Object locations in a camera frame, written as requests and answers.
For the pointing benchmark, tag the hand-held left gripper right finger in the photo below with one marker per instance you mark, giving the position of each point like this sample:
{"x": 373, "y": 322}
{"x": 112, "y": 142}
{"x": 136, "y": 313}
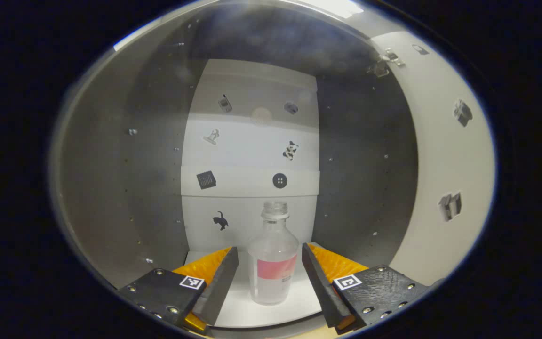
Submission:
{"x": 320, "y": 289}

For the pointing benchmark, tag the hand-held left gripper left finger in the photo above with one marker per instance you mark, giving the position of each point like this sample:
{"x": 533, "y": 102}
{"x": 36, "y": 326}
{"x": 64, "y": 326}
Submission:
{"x": 219, "y": 287}

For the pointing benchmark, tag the clear plastic bottle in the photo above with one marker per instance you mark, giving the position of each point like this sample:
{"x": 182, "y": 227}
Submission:
{"x": 273, "y": 254}

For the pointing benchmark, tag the white cabinet shelf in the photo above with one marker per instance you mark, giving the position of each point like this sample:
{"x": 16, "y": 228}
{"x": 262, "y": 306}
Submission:
{"x": 243, "y": 310}

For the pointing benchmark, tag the dark grey cabinet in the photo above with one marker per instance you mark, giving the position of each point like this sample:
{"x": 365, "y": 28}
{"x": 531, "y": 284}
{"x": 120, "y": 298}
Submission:
{"x": 360, "y": 188}

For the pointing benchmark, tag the metal door hinge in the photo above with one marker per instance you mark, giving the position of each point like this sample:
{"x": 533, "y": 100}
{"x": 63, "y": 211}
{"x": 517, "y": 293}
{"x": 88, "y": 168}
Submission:
{"x": 384, "y": 63}

